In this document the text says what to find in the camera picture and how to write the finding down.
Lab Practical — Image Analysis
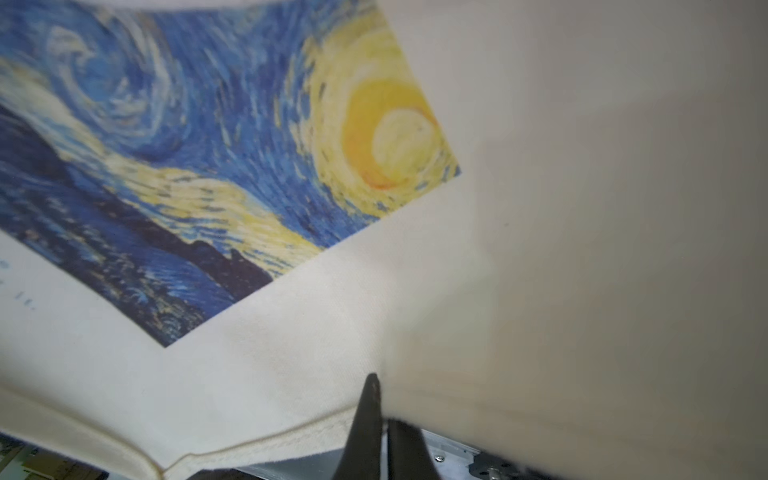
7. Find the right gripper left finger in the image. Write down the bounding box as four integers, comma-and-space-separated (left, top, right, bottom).
332, 373, 383, 480

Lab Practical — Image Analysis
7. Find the starry night canvas tote bag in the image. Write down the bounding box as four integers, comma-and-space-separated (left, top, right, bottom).
1, 1, 767, 479

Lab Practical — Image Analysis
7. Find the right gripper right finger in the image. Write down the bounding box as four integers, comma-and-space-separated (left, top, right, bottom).
387, 420, 440, 480

